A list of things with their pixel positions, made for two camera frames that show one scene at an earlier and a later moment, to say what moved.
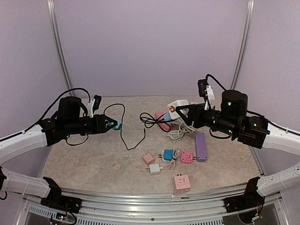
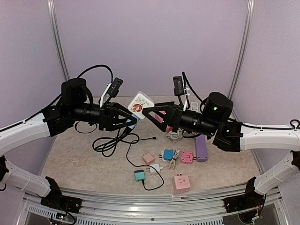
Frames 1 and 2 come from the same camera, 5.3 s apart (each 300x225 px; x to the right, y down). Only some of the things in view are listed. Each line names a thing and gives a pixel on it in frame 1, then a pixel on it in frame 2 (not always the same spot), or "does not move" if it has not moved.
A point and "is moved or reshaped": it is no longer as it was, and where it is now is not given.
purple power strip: (200, 147) does not move
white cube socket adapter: (175, 114) is moved or reshaped
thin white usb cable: (171, 164) does not move
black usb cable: (149, 121) is moved or reshaped
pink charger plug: (148, 159) does not move
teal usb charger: (118, 127) is moved or reshaped
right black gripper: (195, 108) → (177, 108)
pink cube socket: (182, 184) does not move
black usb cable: (121, 126) is moved or reshaped
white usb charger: (154, 168) does not move
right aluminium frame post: (244, 44) does not move
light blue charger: (167, 117) is moved or reshaped
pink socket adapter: (187, 157) does not move
